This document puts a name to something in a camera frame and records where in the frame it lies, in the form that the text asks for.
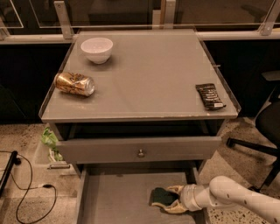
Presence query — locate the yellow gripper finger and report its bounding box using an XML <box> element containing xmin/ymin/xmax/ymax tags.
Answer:
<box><xmin>166</xmin><ymin>185</ymin><xmax>184</xmax><ymax>195</ymax></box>
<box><xmin>151</xmin><ymin>199</ymin><xmax>187</xmax><ymax>214</ymax></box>

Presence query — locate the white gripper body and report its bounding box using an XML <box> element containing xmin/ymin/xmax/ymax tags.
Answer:
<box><xmin>179</xmin><ymin>184</ymin><xmax>201</xmax><ymax>212</ymax></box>

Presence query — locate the green and yellow sponge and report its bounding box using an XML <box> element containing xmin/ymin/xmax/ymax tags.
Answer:
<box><xmin>151</xmin><ymin>187</ymin><xmax>178</xmax><ymax>207</ymax></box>

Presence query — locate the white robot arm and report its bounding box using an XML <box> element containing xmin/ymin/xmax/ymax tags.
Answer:
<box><xmin>150</xmin><ymin>176</ymin><xmax>280</xmax><ymax>224</ymax></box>

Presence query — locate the grey top drawer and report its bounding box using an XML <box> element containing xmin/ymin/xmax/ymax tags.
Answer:
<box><xmin>57</xmin><ymin>136</ymin><xmax>221</xmax><ymax>164</ymax></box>

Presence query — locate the round metal drawer knob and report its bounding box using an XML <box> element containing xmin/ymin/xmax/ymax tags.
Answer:
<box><xmin>137</xmin><ymin>149</ymin><xmax>145</xmax><ymax>158</ymax></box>

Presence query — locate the grey open middle drawer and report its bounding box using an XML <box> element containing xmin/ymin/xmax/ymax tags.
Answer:
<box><xmin>73</xmin><ymin>168</ymin><xmax>211</xmax><ymax>224</ymax></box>

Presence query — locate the grey drawer cabinet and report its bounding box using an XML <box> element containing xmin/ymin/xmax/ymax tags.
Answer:
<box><xmin>38</xmin><ymin>28</ymin><xmax>242</xmax><ymax>224</ymax></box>

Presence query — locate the black snack packet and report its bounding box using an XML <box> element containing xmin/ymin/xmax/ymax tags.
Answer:
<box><xmin>195</xmin><ymin>83</ymin><xmax>226</xmax><ymax>110</ymax></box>

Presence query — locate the black office chair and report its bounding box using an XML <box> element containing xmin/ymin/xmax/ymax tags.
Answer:
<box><xmin>226</xmin><ymin>69</ymin><xmax>280</xmax><ymax>193</ymax></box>

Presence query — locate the clear plastic storage bin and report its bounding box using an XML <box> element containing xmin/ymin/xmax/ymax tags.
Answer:
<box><xmin>33</xmin><ymin>126</ymin><xmax>76</xmax><ymax>175</ymax></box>

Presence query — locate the green bag in bin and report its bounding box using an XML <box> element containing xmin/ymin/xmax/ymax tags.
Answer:
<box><xmin>41</xmin><ymin>127</ymin><xmax>63</xmax><ymax>162</ymax></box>

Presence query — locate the gold crushed soda can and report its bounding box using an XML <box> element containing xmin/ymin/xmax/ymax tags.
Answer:
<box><xmin>54</xmin><ymin>73</ymin><xmax>95</xmax><ymax>96</ymax></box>

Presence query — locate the white ceramic bowl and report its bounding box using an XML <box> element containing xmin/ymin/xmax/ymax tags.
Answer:
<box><xmin>80</xmin><ymin>38</ymin><xmax>114</xmax><ymax>64</ymax></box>

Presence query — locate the black bar on floor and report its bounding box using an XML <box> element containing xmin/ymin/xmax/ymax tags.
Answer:
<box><xmin>0</xmin><ymin>150</ymin><xmax>18</xmax><ymax>197</ymax></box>

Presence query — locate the metal window bracket centre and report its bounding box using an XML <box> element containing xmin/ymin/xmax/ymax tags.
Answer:
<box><xmin>160</xmin><ymin>0</ymin><xmax>176</xmax><ymax>29</ymax></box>

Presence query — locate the metal window bracket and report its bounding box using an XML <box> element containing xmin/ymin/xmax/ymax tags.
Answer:
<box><xmin>54</xmin><ymin>0</ymin><xmax>74</xmax><ymax>39</ymax></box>
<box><xmin>258</xmin><ymin>0</ymin><xmax>280</xmax><ymax>36</ymax></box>
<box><xmin>160</xmin><ymin>0</ymin><xmax>176</xmax><ymax>29</ymax></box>

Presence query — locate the metal window bracket right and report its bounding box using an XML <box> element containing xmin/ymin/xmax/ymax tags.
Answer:
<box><xmin>258</xmin><ymin>0</ymin><xmax>280</xmax><ymax>36</ymax></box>

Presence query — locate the metal window bracket left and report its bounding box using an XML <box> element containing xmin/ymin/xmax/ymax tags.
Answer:
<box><xmin>54</xmin><ymin>0</ymin><xmax>74</xmax><ymax>39</ymax></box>

